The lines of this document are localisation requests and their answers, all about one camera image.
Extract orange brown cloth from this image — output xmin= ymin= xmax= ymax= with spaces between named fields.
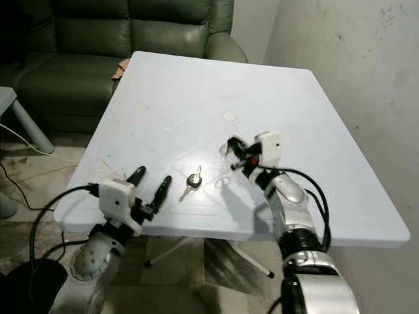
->
xmin=111 ymin=58 xmax=134 ymax=81

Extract white floor cable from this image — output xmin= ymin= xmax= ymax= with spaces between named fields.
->
xmin=0 ymin=123 xmax=44 ymax=154

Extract white plastic table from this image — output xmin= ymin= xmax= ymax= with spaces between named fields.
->
xmin=53 ymin=50 xmax=412 ymax=279

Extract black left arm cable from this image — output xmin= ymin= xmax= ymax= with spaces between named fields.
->
xmin=29 ymin=184 xmax=101 ymax=288

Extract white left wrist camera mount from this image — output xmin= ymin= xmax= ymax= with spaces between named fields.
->
xmin=98 ymin=179 xmax=144 ymax=236

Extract grey side table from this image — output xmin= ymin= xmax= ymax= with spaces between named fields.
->
xmin=0 ymin=86 xmax=55 ymax=155

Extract black round stool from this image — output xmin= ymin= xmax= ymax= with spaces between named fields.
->
xmin=0 ymin=260 xmax=70 ymax=314

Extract black floor cable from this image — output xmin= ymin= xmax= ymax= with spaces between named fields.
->
xmin=0 ymin=162 xmax=40 ymax=214

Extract grey round floor object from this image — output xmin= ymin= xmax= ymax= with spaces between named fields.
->
xmin=0 ymin=192 xmax=20 ymax=219

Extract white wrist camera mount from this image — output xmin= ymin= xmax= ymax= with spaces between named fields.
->
xmin=98 ymin=179 xmax=144 ymax=236
xmin=255 ymin=130 xmax=284 ymax=169

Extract green leather sofa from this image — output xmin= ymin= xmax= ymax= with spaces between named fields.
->
xmin=0 ymin=0 xmax=249 ymax=135

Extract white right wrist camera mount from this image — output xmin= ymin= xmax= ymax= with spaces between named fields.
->
xmin=255 ymin=130 xmax=284 ymax=169

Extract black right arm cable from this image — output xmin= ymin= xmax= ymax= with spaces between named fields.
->
xmin=263 ymin=166 xmax=332 ymax=254

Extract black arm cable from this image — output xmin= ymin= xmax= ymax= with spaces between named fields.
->
xmin=263 ymin=166 xmax=332 ymax=254
xmin=29 ymin=184 xmax=101 ymax=288

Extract keys with black fob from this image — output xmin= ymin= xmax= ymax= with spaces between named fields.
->
xmin=179 ymin=165 xmax=204 ymax=201

